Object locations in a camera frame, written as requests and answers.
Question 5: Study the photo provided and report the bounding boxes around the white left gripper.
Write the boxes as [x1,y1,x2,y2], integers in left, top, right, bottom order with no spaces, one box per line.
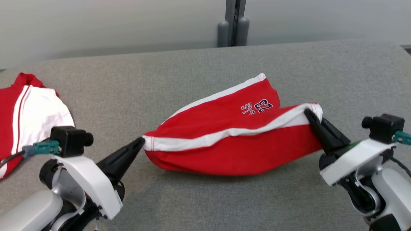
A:
[51,137,145,221]

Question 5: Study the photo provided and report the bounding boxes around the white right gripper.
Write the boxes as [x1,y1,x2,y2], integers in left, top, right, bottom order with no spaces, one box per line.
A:
[303,109,397,187]

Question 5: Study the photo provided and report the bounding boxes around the red shorts with white stripe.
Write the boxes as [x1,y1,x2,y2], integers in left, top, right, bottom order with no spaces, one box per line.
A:
[142,73,323,176]

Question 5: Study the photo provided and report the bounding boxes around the red shirt with white sleeves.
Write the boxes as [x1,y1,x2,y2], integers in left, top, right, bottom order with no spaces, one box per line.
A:
[0,73,75,181]

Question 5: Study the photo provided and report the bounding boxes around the right camera cable teal plug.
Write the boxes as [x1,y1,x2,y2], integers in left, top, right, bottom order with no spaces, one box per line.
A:
[394,130,411,145]

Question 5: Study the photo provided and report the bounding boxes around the grey partition post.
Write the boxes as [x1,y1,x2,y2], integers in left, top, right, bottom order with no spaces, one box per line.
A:
[217,0,250,48]

